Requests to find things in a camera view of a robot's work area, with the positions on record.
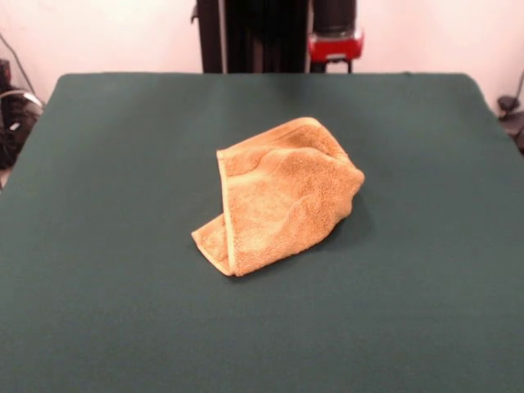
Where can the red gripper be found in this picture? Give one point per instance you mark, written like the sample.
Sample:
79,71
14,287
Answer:
335,47

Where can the tan terry towel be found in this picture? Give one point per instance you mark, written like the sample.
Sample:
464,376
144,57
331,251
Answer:
278,196

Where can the black rounded floor base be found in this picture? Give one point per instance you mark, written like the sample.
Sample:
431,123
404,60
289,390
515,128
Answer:
508,104
16,135

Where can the dark green table cloth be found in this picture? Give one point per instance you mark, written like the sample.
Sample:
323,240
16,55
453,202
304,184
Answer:
102,245

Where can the small black box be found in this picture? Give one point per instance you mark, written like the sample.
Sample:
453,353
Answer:
4,73

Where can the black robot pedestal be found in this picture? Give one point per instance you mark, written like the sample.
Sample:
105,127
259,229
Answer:
262,37

